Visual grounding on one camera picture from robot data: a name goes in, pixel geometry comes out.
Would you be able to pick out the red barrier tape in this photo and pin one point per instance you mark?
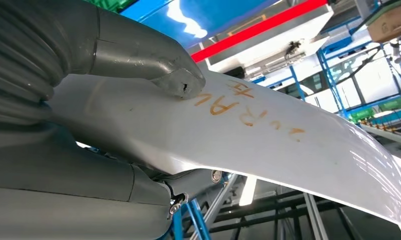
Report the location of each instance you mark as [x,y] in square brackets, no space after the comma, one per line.
[253,30]

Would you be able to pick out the blue steel shelf rack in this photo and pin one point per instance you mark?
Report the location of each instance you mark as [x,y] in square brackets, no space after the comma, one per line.
[329,76]
[227,16]

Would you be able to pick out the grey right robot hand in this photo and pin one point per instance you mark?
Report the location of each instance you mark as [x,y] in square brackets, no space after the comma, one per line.
[137,56]

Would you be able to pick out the white desk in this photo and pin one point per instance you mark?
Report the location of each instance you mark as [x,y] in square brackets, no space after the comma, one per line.
[270,43]

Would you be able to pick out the brown cardboard box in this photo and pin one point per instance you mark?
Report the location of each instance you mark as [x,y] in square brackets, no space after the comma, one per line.
[391,21]

